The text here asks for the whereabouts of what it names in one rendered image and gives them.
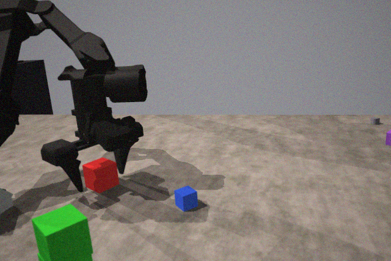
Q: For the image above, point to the blue cube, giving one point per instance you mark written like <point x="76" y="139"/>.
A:
<point x="186" y="198"/>

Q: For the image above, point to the red block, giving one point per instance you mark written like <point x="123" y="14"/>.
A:
<point x="100" y="174"/>

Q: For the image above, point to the green block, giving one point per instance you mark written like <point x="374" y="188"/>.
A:
<point x="88" y="258"/>
<point x="63" y="235"/>

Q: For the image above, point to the small purple block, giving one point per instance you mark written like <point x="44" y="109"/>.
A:
<point x="388" y="138"/>

